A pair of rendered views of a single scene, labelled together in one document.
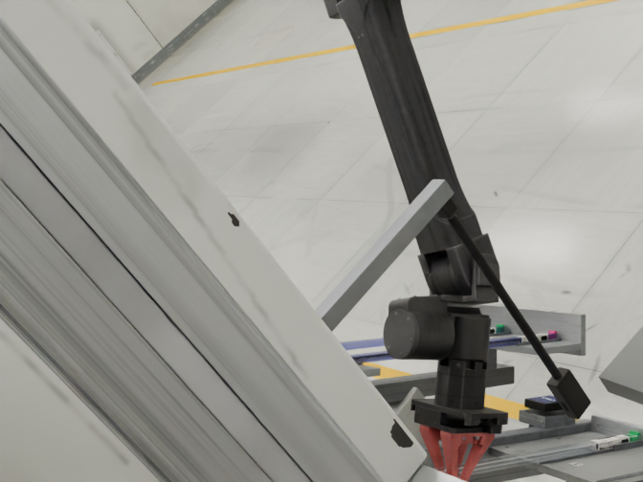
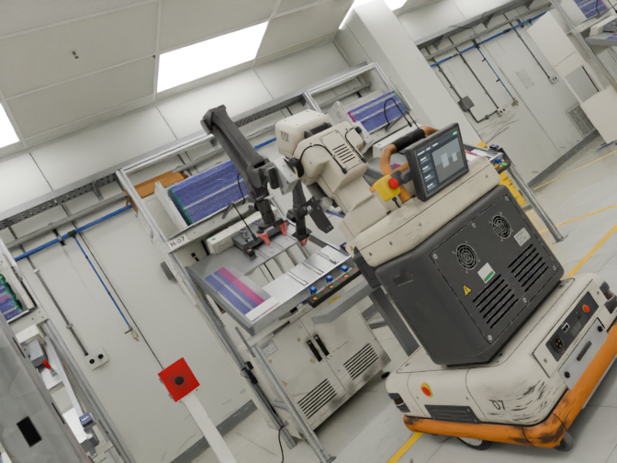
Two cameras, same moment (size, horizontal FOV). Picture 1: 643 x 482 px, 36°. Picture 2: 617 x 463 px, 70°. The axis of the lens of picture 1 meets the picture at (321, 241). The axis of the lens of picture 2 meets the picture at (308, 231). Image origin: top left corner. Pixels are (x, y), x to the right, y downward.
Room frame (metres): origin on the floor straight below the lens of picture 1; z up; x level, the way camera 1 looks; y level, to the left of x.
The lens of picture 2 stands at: (0.83, -2.53, 0.83)
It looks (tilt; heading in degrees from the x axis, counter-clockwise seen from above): 3 degrees up; 87
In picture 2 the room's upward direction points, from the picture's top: 33 degrees counter-clockwise
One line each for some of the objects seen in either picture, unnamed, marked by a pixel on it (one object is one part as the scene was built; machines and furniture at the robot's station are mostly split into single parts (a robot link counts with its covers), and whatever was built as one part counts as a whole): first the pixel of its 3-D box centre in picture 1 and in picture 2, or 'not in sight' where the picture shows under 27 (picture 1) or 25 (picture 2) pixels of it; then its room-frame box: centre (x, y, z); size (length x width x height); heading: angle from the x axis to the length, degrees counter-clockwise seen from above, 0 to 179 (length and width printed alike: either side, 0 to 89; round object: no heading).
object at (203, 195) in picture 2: not in sight; (214, 191); (0.63, 0.21, 1.52); 0.51 x 0.13 x 0.27; 24
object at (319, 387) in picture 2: not in sight; (306, 361); (0.53, 0.30, 0.31); 0.70 x 0.65 x 0.62; 24
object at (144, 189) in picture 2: not in sight; (171, 178); (0.41, 0.44, 1.82); 0.68 x 0.30 x 0.20; 24
